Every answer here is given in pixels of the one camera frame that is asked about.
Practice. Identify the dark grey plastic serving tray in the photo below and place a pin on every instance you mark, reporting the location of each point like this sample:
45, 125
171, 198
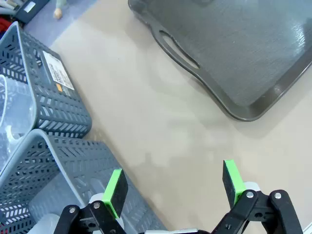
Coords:
231, 48

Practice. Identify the grey perforated plastic basket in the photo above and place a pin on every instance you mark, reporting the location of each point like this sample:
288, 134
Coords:
73, 165

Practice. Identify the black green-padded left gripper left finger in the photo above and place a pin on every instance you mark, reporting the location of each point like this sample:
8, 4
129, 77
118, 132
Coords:
114, 192

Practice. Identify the clear plastic measuring beaker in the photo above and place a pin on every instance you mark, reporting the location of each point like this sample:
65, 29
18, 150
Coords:
14, 107

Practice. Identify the person's forearm in green sleeve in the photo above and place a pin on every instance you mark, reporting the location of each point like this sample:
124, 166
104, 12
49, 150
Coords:
61, 3

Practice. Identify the dark grey storage box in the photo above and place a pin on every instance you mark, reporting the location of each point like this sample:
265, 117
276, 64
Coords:
29, 9

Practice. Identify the grey perforated basket with label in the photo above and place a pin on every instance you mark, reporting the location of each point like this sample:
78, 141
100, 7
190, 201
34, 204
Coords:
58, 102

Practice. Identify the person's hand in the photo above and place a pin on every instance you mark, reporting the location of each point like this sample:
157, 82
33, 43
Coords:
57, 13

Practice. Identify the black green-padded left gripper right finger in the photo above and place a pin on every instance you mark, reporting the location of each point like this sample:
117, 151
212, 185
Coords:
231, 180

